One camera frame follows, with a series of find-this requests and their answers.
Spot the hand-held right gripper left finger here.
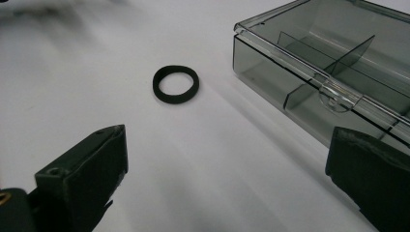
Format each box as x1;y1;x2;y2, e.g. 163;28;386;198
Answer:
28;124;130;232

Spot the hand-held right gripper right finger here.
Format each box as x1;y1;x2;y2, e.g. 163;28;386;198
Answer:
324;126;410;232

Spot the black hair tie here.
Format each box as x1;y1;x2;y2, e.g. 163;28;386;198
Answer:
152;65;200;104

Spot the transparent grey compartment box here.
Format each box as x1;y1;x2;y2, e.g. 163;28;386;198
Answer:
232;0;410;156

